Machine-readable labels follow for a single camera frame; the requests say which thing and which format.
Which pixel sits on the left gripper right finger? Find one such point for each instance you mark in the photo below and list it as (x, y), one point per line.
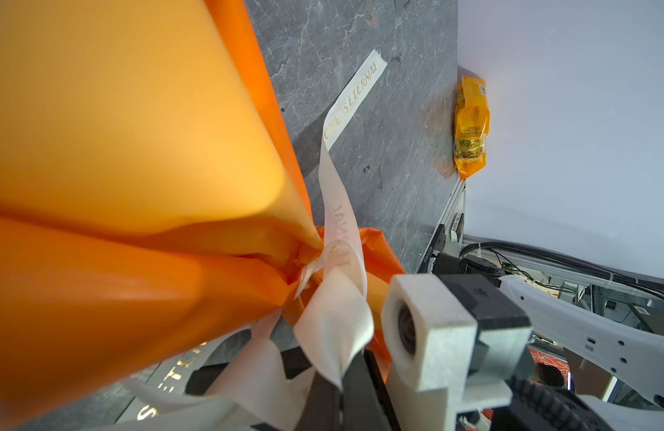
(365, 402)

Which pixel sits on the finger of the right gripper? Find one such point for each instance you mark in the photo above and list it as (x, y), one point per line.
(258, 368)

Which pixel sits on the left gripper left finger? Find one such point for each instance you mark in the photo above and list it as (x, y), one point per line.
(323, 408)

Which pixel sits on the white ribbon strip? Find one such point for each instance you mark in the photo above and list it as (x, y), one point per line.
(335, 326)

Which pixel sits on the orange wrapping paper sheet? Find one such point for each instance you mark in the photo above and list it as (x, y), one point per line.
(150, 197)

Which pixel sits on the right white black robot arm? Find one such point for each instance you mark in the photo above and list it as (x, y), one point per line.
(635, 357)

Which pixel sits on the yellow snack bag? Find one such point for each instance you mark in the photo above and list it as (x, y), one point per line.
(471, 126)

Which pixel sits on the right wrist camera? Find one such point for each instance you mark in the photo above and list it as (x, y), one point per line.
(454, 341)

